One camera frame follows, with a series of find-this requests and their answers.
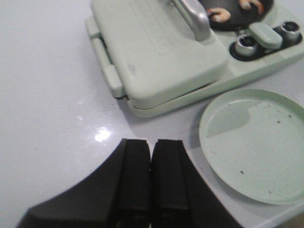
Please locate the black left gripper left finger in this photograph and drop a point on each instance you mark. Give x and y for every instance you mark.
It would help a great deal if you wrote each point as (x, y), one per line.
(116, 195)

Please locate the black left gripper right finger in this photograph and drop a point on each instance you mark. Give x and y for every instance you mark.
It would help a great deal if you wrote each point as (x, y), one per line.
(180, 196)

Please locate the mint green breakfast maker lid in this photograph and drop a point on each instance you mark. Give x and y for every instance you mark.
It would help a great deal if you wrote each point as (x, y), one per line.
(149, 53)

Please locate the cooked shrimp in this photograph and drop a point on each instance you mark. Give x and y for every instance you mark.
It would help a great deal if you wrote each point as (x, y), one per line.
(247, 4)
(219, 15)

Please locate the mint green breakfast maker base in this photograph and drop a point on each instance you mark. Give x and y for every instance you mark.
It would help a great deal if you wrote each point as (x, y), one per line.
(240, 70)

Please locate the mint green plate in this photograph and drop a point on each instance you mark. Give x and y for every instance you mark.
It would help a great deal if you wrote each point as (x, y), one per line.
(253, 139)

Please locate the left silver control knob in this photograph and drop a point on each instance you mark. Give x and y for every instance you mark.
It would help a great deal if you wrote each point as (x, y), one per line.
(245, 46)

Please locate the silver control knob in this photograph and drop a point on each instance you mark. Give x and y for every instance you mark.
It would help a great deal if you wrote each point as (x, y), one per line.
(245, 46)
(290, 30)

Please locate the black round frying pan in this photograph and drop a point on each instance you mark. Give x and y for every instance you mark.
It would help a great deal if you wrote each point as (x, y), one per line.
(246, 19)

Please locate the right silver control knob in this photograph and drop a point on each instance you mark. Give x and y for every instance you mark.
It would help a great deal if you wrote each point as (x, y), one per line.
(290, 30)

